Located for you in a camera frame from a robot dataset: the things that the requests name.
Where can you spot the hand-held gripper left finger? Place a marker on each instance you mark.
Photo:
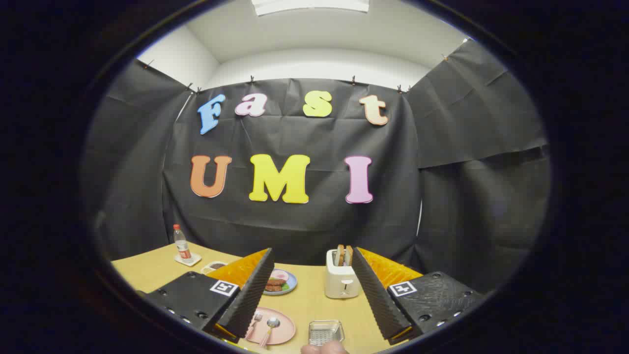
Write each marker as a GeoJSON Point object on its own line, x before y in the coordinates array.
{"type": "Point", "coordinates": [250, 295]}

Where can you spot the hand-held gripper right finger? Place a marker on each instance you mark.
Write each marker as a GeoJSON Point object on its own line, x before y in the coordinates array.
{"type": "Point", "coordinates": [378, 295]}

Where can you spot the brown sausage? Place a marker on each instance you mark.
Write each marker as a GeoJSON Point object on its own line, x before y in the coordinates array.
{"type": "Point", "coordinates": [274, 288]}
{"type": "Point", "coordinates": [276, 282]}

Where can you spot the pink ham slice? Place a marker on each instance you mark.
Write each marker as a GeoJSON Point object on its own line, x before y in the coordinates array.
{"type": "Point", "coordinates": [281, 275]}

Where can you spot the white toaster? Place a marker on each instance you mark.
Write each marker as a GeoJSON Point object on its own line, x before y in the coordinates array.
{"type": "Point", "coordinates": [339, 280]}

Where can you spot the blue plate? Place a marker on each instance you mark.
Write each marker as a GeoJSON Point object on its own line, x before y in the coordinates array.
{"type": "Point", "coordinates": [293, 281]}

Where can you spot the white divided sauce dish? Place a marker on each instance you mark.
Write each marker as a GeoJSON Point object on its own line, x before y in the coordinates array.
{"type": "Point", "coordinates": [214, 266]}

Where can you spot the pink plate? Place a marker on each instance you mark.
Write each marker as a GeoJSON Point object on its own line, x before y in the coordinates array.
{"type": "Point", "coordinates": [286, 330]}

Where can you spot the white square coaster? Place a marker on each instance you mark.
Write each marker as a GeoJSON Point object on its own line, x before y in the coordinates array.
{"type": "Point", "coordinates": [192, 260]}

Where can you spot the clear bottle with red label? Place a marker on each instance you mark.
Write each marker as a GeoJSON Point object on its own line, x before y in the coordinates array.
{"type": "Point", "coordinates": [182, 246]}

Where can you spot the ceiling light panel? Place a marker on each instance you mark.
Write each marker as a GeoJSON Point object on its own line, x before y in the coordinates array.
{"type": "Point", "coordinates": [309, 6]}

